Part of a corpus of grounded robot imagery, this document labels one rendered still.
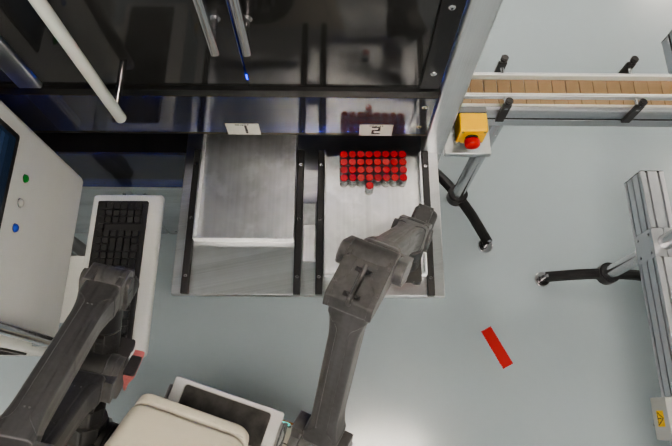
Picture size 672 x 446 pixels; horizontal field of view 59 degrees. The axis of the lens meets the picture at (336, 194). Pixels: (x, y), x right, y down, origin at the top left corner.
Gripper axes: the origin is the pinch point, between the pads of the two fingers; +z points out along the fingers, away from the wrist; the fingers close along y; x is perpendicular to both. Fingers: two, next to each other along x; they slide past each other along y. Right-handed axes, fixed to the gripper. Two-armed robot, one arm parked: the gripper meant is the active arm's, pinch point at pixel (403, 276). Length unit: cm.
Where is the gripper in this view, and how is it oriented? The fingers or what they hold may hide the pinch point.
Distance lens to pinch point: 152.3
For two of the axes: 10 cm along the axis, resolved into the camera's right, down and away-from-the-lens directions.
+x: -10.0, -0.4, 0.1
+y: 0.4, -8.6, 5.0
